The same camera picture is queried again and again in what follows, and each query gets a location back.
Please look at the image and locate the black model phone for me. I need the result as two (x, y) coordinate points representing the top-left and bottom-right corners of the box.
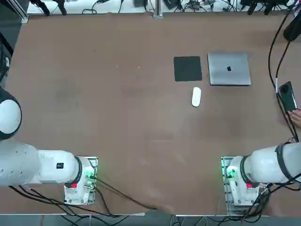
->
(278, 81), (299, 112)

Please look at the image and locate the white computer mouse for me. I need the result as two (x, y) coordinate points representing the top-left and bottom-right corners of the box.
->
(191, 87), (202, 107)

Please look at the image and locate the grey closed laptop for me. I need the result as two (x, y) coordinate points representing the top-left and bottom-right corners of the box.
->
(207, 52), (252, 87)

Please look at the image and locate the black mouse pad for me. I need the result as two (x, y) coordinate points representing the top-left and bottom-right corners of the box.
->
(173, 56), (203, 82)

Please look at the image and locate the black cylindrical object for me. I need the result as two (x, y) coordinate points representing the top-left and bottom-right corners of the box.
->
(283, 13), (301, 42)

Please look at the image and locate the black tripod leg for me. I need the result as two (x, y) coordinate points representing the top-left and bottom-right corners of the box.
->
(55, 0), (68, 16)
(262, 0), (276, 16)
(246, 0), (257, 16)
(30, 0), (51, 17)

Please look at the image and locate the black orange usb hub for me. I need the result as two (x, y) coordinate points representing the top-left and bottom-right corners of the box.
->
(187, 0), (201, 10)

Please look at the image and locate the long black power brick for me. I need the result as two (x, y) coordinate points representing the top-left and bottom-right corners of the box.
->
(163, 0), (182, 11)

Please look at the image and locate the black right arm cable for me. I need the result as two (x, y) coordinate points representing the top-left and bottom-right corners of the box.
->
(268, 9), (301, 144)

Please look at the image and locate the black right base cable bundle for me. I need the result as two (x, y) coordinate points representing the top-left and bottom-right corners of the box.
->
(243, 173), (301, 221)

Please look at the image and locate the aluminium frame post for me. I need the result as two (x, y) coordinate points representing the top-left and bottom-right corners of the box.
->
(152, 0), (164, 19)

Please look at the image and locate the black left base cable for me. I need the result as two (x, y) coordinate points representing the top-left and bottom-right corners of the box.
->
(95, 178), (158, 211)

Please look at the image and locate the black left arm cable bundle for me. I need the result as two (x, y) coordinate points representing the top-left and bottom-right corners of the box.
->
(8, 185), (118, 218)

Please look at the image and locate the aluminium frame profile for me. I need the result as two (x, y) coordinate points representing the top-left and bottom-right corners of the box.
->
(6, 0), (30, 24)

